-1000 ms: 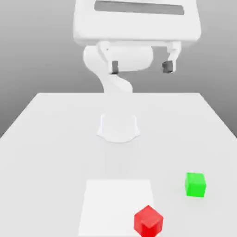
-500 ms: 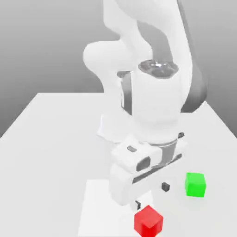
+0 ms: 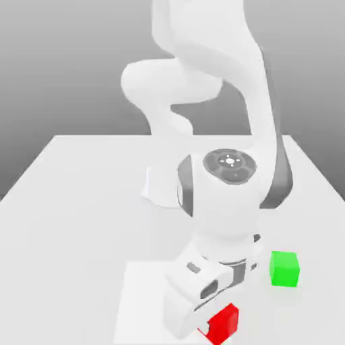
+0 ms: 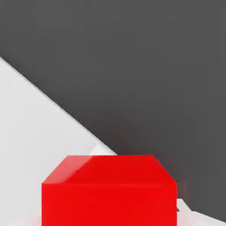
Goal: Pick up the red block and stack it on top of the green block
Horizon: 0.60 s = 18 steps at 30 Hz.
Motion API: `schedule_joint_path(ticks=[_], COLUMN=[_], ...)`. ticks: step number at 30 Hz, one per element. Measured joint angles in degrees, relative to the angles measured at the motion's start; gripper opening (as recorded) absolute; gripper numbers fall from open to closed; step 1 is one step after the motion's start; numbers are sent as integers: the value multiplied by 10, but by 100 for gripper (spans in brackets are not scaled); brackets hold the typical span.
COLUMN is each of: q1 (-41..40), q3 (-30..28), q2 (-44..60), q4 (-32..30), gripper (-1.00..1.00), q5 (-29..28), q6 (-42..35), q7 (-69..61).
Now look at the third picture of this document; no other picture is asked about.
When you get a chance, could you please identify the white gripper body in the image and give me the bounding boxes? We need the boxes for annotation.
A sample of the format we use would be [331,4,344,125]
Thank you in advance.
[163,287,239,340]

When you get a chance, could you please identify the small red cube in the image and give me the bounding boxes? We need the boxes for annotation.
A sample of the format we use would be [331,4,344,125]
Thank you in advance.
[197,303,240,345]

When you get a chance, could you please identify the small green cube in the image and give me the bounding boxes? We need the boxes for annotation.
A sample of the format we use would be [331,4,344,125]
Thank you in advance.
[269,251,301,288]

